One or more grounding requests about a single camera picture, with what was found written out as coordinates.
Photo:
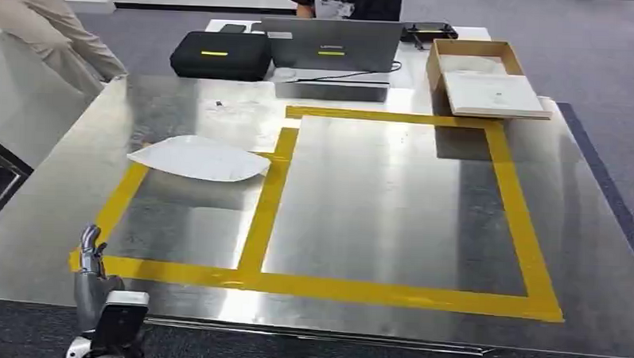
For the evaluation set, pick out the black phone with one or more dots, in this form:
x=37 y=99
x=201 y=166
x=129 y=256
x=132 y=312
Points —
x=232 y=28

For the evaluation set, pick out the yellow bench tape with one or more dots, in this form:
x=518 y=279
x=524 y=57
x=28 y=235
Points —
x=265 y=213

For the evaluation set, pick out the steel workbench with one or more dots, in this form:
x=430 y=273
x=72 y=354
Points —
x=379 y=211

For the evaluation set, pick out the person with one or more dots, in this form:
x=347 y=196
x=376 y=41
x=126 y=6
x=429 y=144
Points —
x=47 y=36
x=349 y=4

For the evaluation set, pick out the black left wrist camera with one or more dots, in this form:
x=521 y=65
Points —
x=119 y=321

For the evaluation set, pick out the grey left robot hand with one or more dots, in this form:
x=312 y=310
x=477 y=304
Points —
x=89 y=294

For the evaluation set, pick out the black carrying case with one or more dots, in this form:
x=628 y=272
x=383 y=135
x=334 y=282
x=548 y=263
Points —
x=221 y=56

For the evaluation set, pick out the white flat board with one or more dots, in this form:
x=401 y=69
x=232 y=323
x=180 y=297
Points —
x=491 y=95

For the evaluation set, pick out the grey laptop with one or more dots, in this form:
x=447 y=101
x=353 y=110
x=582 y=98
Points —
x=332 y=44

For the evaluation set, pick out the brown cardboard box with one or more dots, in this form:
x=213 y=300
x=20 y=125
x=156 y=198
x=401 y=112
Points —
x=434 y=66

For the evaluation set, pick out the black handheld controller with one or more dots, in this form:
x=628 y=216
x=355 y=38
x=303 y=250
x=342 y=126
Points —
x=430 y=31

